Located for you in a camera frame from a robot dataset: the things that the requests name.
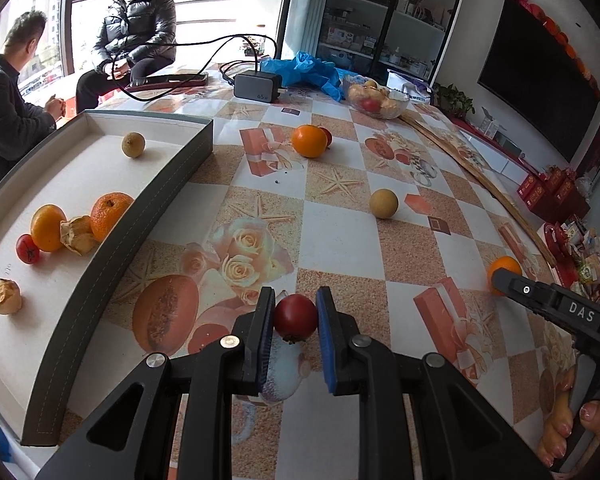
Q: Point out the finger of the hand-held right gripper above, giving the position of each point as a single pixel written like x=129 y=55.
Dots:
x=522 y=292

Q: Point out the black television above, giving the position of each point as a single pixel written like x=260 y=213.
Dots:
x=540 y=75

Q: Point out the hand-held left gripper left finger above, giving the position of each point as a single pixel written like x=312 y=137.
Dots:
x=263 y=345

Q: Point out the glass fruit bowl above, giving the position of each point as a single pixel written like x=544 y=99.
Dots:
x=377 y=100

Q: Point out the person's right hand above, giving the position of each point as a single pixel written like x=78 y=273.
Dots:
x=557 y=425

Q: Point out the red garland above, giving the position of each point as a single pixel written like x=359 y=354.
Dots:
x=550 y=25

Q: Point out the bumpy-skinned orange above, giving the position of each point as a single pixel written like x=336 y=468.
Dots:
x=111 y=215

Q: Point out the pile of snack packets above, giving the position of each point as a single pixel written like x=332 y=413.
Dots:
x=580 y=252

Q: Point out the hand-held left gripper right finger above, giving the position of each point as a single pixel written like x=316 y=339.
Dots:
x=327 y=345

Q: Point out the small red tomato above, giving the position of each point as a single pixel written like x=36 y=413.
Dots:
x=328 y=136
x=27 y=249
x=295 y=315

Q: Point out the dried husk fruit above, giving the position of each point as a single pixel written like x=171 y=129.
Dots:
x=79 y=235
x=6 y=296

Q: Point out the blue plastic bag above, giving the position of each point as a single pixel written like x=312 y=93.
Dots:
x=305 y=72

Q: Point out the white television cabinet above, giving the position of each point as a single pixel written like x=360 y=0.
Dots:
x=500 y=152

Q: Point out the green potted plant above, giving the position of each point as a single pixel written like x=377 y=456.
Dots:
x=452 y=97

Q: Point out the white printed bag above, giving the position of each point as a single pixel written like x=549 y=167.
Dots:
x=409 y=85

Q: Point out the large smooth orange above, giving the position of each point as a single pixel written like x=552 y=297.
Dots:
x=48 y=227

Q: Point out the patterned tablecloth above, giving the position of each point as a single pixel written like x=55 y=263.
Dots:
x=340 y=230

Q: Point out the red gift box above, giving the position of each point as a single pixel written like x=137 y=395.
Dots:
x=532 y=192
x=572 y=197

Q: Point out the white tray with grey sides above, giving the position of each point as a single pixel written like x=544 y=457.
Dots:
x=80 y=170

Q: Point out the black charger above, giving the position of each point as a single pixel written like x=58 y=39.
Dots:
x=257 y=86

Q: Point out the glass display cabinet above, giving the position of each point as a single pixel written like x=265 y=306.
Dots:
x=380 y=10

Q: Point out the yellow longan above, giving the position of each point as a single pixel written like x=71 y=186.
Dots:
x=133 y=145
x=382 y=204

